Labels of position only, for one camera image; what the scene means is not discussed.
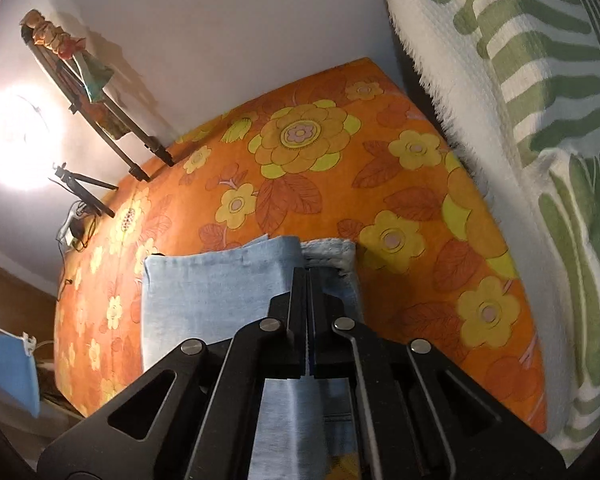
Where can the colourful doll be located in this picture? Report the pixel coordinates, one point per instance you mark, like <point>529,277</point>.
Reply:
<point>55,40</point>

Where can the small black tripod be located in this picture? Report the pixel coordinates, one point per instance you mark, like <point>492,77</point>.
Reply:
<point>87,180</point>

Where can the blue denim pants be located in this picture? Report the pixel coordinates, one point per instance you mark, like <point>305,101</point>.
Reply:
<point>205,300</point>

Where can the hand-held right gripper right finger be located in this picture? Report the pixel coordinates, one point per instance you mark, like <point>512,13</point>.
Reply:
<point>316,320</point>

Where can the blue cloth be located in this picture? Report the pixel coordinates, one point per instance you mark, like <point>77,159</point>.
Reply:
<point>10,370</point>

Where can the tall black tripod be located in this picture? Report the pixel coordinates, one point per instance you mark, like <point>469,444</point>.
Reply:
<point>130,135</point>

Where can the orange floral cloth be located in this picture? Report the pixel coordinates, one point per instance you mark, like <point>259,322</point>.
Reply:
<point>330,185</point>

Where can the white power adapter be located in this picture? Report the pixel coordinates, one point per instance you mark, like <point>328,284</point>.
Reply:
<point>72,230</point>

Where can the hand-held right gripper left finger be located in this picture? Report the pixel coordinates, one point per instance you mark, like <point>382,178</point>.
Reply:
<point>300,320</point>

